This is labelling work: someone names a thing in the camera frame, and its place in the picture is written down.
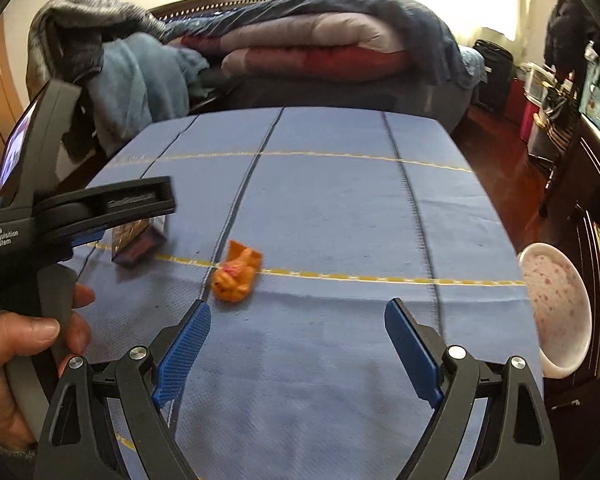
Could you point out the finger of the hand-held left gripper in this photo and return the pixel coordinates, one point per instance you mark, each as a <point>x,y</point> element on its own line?
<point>105,202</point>

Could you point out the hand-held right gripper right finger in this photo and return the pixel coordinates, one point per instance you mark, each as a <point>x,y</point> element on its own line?
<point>412,355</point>

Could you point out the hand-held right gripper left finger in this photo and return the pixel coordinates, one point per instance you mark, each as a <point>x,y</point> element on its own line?
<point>185,355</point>

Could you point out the dark brown snack packet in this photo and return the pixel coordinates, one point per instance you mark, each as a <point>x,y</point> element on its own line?
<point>135,247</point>

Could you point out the orange wrapper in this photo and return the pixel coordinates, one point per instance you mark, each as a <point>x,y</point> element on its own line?
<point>235,280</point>

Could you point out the person's left hand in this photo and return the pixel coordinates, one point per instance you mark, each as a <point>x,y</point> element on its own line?
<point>0,360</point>

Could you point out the teal blanket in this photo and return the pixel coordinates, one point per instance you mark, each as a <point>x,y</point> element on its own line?
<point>140,85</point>

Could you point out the white speckled bowl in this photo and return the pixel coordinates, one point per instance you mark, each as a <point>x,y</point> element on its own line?
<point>555,305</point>

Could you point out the blue tablecloth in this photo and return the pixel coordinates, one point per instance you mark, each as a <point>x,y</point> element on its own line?
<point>330,210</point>

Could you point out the grey blanket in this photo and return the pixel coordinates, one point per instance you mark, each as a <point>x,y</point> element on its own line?
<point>70,25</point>

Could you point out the dark wooden headboard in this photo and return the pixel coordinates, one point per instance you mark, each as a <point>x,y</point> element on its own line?
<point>205,5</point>

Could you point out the red box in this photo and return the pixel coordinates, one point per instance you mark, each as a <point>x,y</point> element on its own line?
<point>529,122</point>

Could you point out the folded multicolour quilt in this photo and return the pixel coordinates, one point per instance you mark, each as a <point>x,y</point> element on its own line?
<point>330,35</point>

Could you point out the black suitcase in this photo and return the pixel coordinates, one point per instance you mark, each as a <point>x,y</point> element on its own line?
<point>495,70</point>

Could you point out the white storage box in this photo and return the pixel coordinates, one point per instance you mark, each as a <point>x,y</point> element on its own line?
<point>540,80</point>

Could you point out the hanging dark clothing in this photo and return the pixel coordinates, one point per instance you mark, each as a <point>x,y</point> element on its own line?
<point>570,25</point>

